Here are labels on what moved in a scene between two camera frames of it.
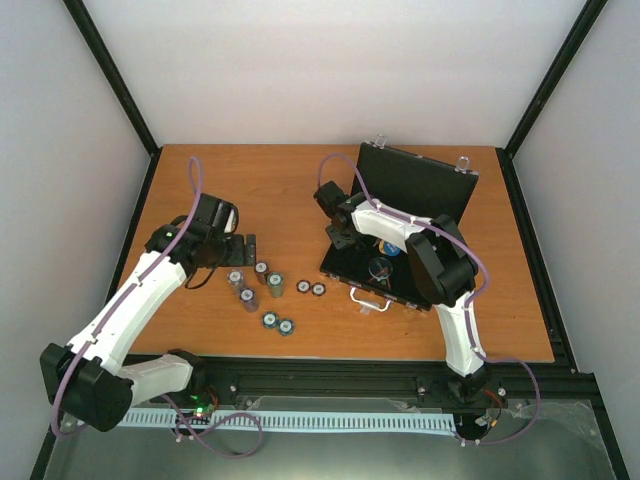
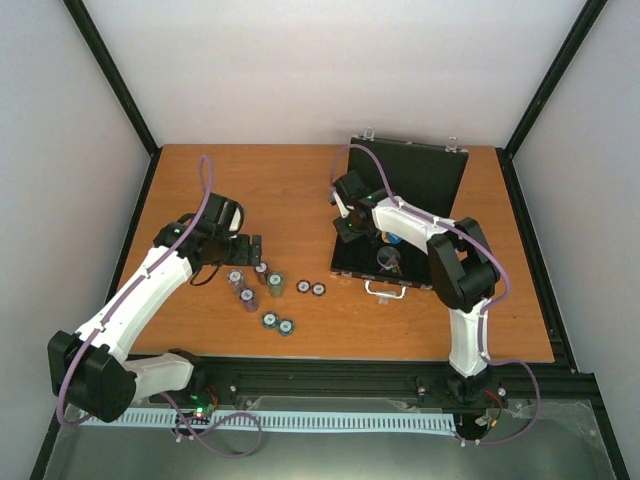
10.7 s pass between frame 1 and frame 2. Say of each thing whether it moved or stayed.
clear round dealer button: moved
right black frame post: stayed
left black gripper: stayed
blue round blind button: moved
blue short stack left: stayed
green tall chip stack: stayed
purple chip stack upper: stayed
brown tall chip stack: stayed
